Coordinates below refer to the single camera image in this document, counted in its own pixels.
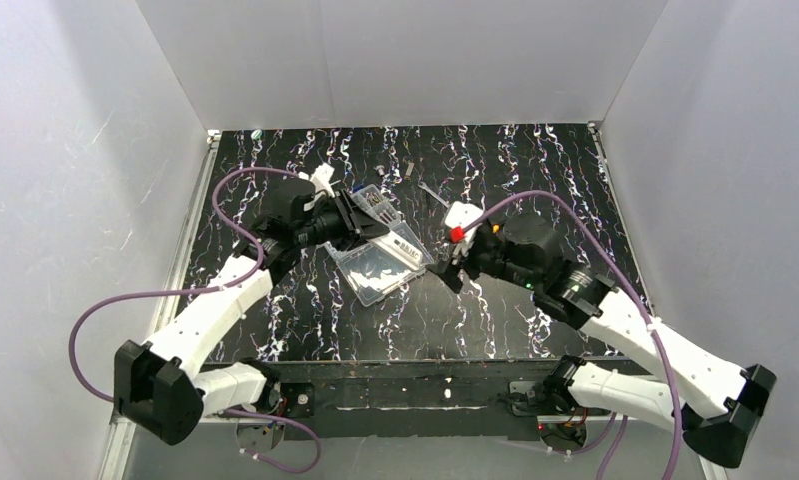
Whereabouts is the white remote control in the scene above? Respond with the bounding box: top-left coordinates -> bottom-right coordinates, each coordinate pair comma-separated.
392,235 -> 432,270

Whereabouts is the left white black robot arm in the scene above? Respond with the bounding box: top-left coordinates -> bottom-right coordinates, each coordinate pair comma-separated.
114,185 -> 404,445

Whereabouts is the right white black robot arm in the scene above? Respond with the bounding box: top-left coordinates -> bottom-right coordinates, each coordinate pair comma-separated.
434,203 -> 776,468

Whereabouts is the clear plastic screw box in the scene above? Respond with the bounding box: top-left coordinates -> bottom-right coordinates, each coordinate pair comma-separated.
323,184 -> 433,306

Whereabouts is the silver open-end wrench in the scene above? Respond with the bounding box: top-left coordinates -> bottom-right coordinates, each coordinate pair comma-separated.
418,182 -> 451,208

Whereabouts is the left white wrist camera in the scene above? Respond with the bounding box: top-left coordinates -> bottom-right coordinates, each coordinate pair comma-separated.
298,162 -> 336,211

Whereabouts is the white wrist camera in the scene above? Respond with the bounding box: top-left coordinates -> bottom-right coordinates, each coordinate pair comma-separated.
443,202 -> 484,264
298,162 -> 336,211

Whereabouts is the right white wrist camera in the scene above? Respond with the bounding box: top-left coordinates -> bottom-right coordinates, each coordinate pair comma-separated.
443,202 -> 484,264

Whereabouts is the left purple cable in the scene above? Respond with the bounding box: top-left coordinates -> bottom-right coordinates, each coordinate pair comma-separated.
67,165 -> 323,475

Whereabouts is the black front mounting rail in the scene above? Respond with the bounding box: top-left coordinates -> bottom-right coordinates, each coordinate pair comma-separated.
216,358 -> 612,442

